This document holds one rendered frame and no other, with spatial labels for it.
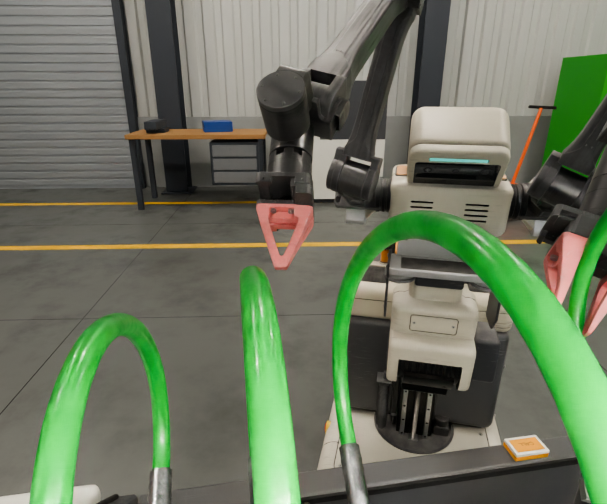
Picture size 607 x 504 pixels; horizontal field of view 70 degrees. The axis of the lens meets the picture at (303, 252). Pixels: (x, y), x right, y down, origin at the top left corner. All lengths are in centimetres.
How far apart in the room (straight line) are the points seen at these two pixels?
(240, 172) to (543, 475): 481
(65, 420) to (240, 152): 506
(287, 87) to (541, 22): 688
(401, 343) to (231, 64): 563
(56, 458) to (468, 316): 108
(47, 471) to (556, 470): 68
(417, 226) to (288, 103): 33
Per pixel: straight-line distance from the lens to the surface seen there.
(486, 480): 72
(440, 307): 119
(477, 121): 104
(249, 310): 17
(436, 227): 18
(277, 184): 52
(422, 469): 67
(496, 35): 710
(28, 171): 749
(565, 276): 46
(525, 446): 73
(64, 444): 20
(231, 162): 525
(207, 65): 652
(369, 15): 78
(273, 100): 51
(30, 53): 722
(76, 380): 21
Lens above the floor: 144
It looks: 21 degrees down
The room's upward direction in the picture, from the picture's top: straight up
